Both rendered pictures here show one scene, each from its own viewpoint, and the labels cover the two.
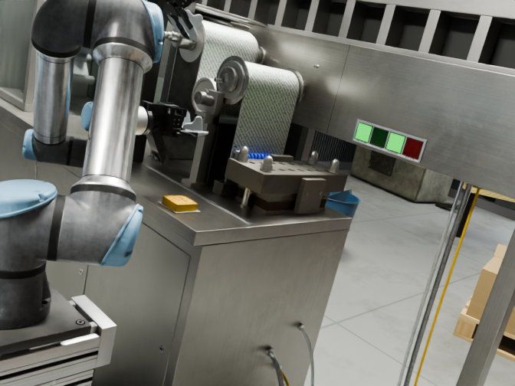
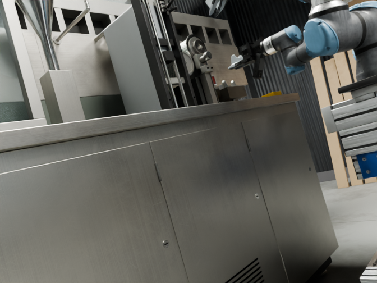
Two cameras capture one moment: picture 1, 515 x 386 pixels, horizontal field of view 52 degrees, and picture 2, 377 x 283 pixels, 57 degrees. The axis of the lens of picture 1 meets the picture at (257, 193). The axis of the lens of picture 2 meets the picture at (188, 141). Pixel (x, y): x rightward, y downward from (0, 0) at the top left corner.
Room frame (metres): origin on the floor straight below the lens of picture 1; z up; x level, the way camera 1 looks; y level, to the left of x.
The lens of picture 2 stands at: (1.83, 1.87, 0.74)
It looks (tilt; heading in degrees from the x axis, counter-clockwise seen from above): 3 degrees up; 270
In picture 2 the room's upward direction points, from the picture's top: 16 degrees counter-clockwise
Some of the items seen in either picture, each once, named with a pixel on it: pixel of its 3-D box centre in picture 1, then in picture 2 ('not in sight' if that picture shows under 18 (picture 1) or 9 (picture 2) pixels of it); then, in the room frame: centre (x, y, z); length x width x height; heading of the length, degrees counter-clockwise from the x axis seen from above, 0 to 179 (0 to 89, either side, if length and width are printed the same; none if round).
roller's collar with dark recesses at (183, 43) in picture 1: (184, 39); not in sight; (1.82, 0.36, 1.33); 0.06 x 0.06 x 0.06; 47
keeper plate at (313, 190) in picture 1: (310, 195); not in sight; (1.61, -0.16, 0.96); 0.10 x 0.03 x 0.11; 137
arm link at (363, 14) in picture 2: not in sight; (365, 26); (1.18, 0.76, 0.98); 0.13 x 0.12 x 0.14; 14
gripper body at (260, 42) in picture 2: (161, 119); (255, 51); (1.43, 0.30, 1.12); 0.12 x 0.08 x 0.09; 137
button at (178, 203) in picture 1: (179, 203); (271, 95); (1.39, 0.20, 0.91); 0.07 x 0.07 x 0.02; 47
